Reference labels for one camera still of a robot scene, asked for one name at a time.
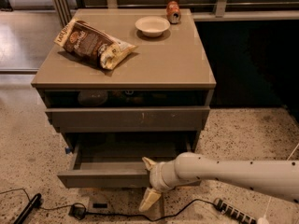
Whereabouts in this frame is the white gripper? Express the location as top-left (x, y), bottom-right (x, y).
top-left (138, 157), bottom-right (173, 212)

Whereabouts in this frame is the grey drawer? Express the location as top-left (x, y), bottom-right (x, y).
top-left (58, 132), bottom-right (194, 189)
top-left (46, 106), bottom-right (209, 133)

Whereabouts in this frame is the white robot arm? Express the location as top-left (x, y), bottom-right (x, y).
top-left (139, 152), bottom-right (299, 212)

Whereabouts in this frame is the grey top drawer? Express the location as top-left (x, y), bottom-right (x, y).
top-left (46, 106), bottom-right (209, 133)

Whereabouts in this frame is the grey drawer cabinet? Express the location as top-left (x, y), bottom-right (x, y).
top-left (31, 8), bottom-right (217, 185)

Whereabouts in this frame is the grey round object in drawer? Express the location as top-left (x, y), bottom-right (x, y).
top-left (78, 90), bottom-right (108, 106)

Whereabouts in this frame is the small black floor plate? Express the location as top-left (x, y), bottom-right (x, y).
top-left (93, 203), bottom-right (107, 208)

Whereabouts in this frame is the black power adapter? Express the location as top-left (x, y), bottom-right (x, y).
top-left (68, 203), bottom-right (86, 220)

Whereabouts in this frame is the black power strip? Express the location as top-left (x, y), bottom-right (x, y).
top-left (214, 198), bottom-right (257, 224)

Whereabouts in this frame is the black rod on floor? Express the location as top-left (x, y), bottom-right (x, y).
top-left (13, 193), bottom-right (42, 224)

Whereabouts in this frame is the brown chip bag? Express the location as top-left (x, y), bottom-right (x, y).
top-left (54, 19), bottom-right (136, 70)

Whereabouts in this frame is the white paper bowl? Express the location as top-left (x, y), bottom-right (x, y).
top-left (135, 16), bottom-right (170, 37)

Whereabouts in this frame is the orange soda can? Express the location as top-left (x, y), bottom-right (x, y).
top-left (166, 1), bottom-right (181, 24)

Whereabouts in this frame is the black power cable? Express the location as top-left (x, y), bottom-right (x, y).
top-left (38, 197), bottom-right (217, 223)

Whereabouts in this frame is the white cable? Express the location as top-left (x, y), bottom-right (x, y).
top-left (256, 143), bottom-right (299, 224)

